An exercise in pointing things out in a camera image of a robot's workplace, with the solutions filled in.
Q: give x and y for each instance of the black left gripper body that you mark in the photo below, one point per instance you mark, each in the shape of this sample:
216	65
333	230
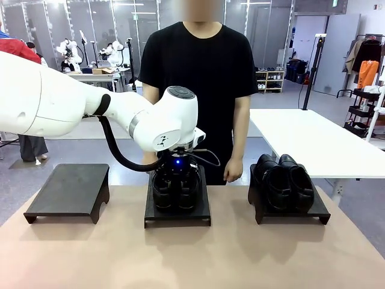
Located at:
178	164

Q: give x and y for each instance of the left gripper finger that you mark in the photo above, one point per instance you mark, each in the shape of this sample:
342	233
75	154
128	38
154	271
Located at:
160	177
195	176

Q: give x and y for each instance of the black buckle leather shoe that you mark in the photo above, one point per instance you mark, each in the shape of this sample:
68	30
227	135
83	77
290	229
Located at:
188	195
164	197

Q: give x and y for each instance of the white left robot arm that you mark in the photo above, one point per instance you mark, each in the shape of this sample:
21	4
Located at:
45	99

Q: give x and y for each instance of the person's left forearm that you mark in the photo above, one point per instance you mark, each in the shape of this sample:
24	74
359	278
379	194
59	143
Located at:
240	132

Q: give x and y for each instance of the black sloped shoe stand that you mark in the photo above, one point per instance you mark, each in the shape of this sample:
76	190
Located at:
69	189
177	215
319	210

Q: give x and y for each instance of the person in black t-shirt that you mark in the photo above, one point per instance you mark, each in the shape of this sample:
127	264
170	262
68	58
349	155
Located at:
216	75

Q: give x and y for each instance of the person in red jacket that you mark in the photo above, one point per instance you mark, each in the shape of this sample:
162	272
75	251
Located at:
18	48

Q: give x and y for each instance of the person's left hand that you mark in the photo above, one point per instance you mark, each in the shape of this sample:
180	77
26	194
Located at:
234	170

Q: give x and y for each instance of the large white table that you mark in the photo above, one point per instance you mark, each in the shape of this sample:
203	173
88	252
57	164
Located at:
306	138

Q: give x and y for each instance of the white background desk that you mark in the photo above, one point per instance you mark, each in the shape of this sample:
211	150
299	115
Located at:
96	77

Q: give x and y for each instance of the cardboard box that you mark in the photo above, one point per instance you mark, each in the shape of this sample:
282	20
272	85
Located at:
100	71

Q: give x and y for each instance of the wooden shoe rack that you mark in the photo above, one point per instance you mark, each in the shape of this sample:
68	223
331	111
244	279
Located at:
270	81

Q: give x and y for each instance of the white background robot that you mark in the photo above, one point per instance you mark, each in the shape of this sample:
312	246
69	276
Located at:
113	54
69	52

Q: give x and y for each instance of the blue storage bins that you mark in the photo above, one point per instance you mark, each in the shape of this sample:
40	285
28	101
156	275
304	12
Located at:
296	70

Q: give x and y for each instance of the black utility cart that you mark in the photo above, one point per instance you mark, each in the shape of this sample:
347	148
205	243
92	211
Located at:
361	111

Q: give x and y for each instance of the beige coat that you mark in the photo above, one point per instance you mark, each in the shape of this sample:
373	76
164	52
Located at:
352	57

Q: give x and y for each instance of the orange t-shirt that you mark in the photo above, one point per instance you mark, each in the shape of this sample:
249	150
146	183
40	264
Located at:
367	73

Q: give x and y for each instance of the black hanging jacket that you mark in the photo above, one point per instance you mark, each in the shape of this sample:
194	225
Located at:
371	52

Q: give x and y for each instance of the black clothing rack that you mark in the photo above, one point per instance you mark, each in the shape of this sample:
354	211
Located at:
368	37

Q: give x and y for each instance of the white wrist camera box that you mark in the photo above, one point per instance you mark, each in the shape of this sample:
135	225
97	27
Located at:
199	138

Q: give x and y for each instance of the black tripod pole with camera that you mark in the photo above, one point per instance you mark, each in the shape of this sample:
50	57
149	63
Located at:
312	72

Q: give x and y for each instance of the white metal frame stand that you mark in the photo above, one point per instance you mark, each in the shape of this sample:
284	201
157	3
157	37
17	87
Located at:
376	120

